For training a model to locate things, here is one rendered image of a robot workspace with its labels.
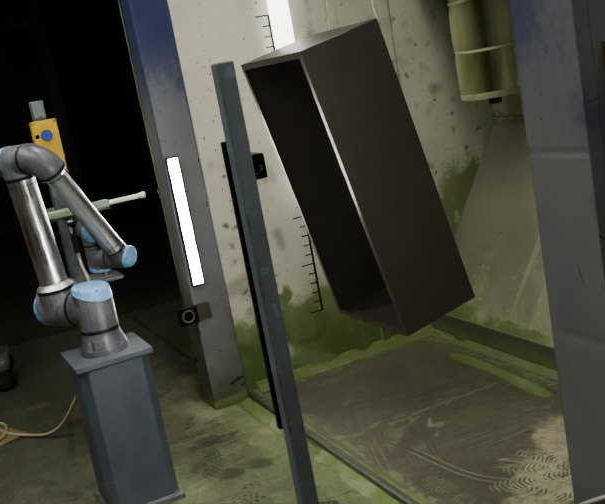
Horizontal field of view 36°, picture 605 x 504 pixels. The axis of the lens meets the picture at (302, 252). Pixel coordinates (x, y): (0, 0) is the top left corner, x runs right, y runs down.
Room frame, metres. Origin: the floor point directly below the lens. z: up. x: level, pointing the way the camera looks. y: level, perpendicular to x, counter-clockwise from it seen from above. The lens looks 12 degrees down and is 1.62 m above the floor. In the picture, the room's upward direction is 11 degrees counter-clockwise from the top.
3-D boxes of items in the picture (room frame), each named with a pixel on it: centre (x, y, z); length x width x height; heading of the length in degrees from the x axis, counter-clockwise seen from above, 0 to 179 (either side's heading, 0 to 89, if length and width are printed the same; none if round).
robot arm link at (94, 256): (3.83, 0.84, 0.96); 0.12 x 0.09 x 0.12; 59
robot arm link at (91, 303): (3.53, 0.84, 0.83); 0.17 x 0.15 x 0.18; 59
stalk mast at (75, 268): (4.38, 1.09, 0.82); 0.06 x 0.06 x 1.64; 23
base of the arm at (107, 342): (3.52, 0.84, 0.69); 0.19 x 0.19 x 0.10
